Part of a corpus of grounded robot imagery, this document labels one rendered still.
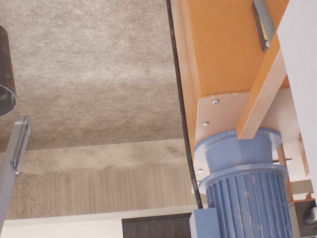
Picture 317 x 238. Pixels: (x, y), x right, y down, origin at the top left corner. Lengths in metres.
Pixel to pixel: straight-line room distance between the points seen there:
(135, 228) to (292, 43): 2.36
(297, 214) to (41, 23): 1.11
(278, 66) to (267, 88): 0.09
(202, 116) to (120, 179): 1.71
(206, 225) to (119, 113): 1.38
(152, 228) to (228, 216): 1.77
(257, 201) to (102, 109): 1.40
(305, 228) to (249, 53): 0.51
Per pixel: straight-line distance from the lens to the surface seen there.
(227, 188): 1.35
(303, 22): 0.78
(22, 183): 2.98
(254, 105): 1.16
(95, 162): 2.97
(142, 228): 3.08
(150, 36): 2.05
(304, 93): 0.80
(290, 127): 1.43
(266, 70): 1.05
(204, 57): 1.24
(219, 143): 1.40
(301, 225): 1.46
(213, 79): 1.21
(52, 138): 2.87
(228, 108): 1.24
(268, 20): 1.08
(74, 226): 3.37
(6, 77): 1.82
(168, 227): 3.09
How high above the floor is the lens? 1.12
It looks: 24 degrees down
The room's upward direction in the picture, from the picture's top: 173 degrees clockwise
